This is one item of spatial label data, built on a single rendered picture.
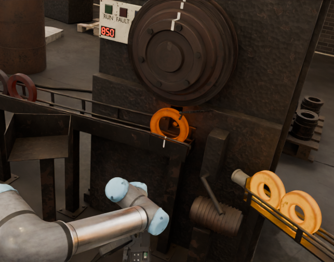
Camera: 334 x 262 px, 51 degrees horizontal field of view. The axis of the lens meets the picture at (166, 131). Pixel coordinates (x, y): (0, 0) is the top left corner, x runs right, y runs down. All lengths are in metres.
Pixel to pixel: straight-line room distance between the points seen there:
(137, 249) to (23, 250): 0.45
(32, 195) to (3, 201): 1.54
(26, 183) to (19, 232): 1.71
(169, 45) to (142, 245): 0.73
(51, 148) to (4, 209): 0.89
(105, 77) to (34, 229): 1.14
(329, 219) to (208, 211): 1.30
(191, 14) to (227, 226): 0.87
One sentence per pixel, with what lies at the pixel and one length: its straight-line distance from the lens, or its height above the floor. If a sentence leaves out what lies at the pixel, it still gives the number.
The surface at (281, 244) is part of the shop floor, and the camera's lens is 2.32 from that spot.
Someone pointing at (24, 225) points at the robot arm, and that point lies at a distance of 0.81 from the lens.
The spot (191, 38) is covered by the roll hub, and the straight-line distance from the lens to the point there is 1.34.
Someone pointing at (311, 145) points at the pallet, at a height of 0.14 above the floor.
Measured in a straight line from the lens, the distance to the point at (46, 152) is 1.69.
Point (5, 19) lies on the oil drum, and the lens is 4.16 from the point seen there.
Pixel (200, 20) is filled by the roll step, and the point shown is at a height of 1.26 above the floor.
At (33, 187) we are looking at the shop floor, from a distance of 2.47.
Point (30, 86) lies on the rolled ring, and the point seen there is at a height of 0.74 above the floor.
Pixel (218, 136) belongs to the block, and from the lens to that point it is 1.52.
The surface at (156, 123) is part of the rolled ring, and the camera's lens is 1.63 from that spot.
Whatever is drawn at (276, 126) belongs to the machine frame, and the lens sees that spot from 1.57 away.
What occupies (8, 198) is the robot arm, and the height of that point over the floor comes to 0.96.
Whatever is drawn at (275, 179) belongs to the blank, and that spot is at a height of 0.78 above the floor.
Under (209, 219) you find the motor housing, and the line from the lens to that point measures 1.55.
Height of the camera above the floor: 1.50
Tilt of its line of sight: 28 degrees down
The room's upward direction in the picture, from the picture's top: 8 degrees clockwise
